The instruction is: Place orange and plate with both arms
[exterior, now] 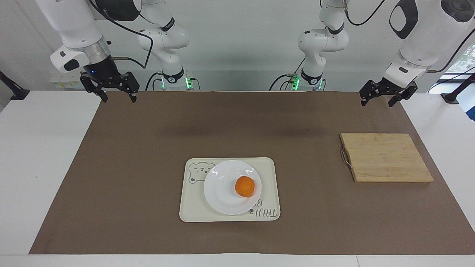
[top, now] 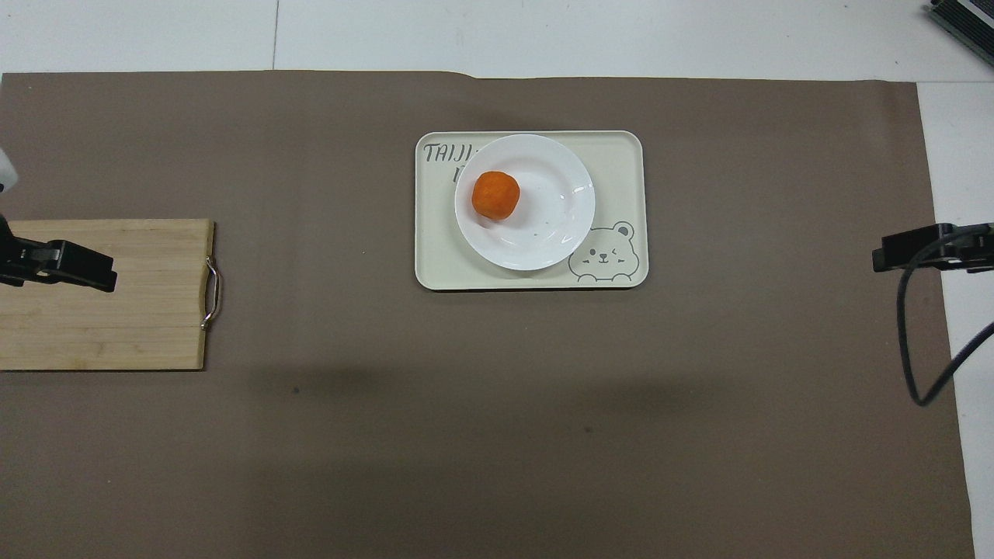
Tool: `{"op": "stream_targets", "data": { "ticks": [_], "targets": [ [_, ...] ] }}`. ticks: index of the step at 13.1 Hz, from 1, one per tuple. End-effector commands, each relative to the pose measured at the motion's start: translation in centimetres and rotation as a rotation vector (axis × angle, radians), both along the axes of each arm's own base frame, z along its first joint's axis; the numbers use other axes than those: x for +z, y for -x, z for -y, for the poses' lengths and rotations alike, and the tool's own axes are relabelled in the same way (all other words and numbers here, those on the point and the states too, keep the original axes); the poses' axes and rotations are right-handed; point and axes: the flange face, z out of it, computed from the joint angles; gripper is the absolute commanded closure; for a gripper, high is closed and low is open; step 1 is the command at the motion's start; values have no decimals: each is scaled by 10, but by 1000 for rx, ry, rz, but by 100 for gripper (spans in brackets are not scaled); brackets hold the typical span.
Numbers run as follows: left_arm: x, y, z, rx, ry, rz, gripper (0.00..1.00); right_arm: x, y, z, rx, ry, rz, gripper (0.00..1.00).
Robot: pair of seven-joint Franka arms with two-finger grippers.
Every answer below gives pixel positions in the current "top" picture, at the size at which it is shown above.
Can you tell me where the white round plate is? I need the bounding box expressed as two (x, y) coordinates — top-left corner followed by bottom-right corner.
(454, 134), (597, 273)

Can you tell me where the wooden cutting board, metal handle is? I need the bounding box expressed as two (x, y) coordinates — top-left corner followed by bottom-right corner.
(0, 218), (222, 372)

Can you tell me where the orange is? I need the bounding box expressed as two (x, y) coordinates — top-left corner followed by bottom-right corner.
(471, 171), (521, 222)

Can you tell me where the grey ribbed metal box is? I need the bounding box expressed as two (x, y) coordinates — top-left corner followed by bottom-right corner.
(923, 0), (994, 47)

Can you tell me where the black cable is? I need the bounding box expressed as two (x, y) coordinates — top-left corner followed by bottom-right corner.
(896, 225), (994, 408)

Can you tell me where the cream tray with bear print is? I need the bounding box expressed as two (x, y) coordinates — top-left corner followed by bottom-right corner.
(414, 130), (648, 292)

